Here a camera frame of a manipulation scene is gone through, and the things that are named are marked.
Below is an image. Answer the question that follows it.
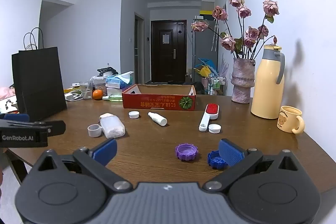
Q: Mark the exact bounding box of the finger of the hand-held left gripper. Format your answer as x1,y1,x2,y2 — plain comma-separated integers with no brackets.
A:
0,113,30,122
0,120,66,137

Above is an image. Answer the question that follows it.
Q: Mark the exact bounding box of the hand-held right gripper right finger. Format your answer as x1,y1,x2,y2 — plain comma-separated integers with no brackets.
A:
202,138,306,192

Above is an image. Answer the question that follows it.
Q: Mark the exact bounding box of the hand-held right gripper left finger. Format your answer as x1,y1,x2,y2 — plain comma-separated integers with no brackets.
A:
31,139,133,192

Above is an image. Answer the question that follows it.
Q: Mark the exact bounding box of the blue plastic lid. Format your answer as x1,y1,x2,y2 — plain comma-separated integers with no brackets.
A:
207,151,229,170

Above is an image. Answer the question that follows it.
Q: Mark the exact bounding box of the grey ring cap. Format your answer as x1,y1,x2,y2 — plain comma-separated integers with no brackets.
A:
87,124,103,138

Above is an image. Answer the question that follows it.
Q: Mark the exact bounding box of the red and white lint brush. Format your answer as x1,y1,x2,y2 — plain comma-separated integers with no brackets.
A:
199,103,219,132

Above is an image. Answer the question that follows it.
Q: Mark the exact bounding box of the purple plastic lid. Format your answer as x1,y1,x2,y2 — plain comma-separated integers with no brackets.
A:
175,143,198,161

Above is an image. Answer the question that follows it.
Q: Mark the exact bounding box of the small white bottle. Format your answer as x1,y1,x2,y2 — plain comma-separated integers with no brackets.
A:
148,112,168,126

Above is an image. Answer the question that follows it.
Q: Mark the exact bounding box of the red cardboard box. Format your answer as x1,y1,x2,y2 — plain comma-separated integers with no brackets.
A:
121,84,197,111

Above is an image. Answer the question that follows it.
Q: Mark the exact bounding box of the printed card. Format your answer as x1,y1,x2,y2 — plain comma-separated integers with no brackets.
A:
0,98,19,113

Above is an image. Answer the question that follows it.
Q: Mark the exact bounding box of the pink cloth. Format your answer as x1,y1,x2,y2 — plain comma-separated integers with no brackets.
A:
0,87,16,99

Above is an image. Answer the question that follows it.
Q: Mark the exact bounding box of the black paper bag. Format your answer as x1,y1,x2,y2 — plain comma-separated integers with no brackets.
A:
11,27,67,122

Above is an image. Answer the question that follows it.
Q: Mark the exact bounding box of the clear glass cup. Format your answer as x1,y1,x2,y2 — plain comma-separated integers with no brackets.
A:
79,81,93,100

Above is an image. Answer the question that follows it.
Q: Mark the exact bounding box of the green spray bottle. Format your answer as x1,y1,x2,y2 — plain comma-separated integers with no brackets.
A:
102,94,123,102

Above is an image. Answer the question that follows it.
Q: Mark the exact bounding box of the clear food container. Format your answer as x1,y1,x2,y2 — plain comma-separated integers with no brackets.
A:
91,76,108,96

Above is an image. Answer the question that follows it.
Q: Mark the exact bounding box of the purple and white tissue pack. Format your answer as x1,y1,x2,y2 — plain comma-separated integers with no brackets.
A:
106,86,130,96

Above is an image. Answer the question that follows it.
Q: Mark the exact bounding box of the yellow bear mug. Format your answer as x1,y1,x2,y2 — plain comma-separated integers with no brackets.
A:
277,105,305,134

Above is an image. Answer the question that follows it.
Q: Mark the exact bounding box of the storage cart with bottles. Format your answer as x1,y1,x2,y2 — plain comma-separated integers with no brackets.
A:
207,74,227,96

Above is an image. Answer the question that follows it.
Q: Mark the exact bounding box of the blue tissue pack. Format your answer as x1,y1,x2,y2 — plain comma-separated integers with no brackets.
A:
105,71,134,88

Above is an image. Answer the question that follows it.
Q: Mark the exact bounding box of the black cloth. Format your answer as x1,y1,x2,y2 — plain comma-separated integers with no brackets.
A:
195,82,208,95

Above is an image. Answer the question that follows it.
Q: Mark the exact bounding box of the yellow thermos jug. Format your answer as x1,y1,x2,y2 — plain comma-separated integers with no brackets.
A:
251,45,286,119

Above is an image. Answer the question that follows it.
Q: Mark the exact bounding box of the black folding stand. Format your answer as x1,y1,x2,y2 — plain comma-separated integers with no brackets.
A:
97,67,118,76

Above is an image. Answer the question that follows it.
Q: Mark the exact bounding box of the pink ceramic vase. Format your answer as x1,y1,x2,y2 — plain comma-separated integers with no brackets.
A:
231,57,256,104

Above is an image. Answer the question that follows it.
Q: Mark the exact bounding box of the glass side door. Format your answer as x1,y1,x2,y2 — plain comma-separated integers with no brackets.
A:
135,12,145,84

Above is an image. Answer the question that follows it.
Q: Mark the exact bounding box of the dark front door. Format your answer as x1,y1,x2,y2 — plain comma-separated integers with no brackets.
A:
151,20,187,83

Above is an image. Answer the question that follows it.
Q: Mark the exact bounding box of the grey refrigerator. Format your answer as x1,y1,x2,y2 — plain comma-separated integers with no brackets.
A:
192,19,219,83

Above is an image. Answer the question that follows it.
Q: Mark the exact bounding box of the bunch of dried pink roses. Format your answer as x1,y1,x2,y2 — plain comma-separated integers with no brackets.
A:
191,0,280,60

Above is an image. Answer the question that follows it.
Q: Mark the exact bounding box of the white hanging umbrella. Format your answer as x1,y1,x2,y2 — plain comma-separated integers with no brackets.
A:
211,18,219,52

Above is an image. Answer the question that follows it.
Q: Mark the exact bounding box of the yellow box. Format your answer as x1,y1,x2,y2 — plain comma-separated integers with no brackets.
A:
199,10,215,20

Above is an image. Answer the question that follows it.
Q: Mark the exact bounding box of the white cable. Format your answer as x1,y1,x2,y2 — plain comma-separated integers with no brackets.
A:
65,93,84,102

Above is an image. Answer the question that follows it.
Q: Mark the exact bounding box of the purple wall decoration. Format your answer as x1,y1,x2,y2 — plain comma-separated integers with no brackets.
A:
219,53,231,77

